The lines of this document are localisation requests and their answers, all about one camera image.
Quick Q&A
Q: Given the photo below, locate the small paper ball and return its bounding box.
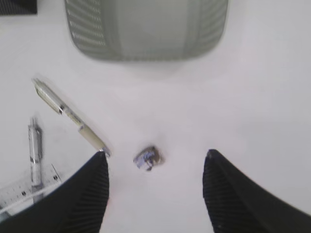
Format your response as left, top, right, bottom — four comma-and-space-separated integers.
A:
133, 145, 165, 171

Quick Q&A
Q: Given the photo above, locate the white plastic ruler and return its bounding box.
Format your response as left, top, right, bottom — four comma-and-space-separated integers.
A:
0, 165, 62, 217

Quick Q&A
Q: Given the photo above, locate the grey-green plastic basket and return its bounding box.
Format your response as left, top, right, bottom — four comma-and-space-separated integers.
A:
64, 0, 229, 61

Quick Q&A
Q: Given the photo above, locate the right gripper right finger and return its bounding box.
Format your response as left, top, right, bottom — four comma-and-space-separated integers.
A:
202, 149, 311, 233

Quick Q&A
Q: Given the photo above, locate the black mesh pen holder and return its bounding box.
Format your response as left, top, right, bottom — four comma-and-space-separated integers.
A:
0, 0, 37, 16

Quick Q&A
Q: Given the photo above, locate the beige and white pen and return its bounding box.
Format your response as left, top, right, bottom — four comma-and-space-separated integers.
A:
33, 78, 111, 158

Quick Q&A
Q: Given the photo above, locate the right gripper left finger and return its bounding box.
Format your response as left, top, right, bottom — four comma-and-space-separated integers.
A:
0, 151, 108, 233

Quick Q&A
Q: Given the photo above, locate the grey pen with clip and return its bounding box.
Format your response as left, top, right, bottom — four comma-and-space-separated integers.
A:
28, 117, 43, 194

